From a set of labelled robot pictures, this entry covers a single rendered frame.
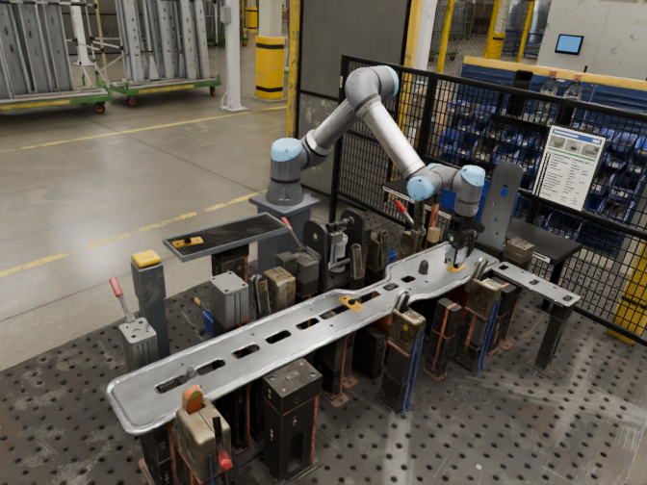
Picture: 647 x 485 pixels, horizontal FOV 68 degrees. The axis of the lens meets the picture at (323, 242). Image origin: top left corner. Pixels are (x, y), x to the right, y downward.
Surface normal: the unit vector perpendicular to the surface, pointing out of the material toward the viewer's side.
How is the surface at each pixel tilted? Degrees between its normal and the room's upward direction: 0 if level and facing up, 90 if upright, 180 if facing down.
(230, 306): 90
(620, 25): 90
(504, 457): 0
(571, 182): 90
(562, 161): 90
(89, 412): 0
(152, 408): 0
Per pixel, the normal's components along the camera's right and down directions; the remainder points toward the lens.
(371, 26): -0.66, 0.29
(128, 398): 0.07, -0.89
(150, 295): 0.64, 0.39
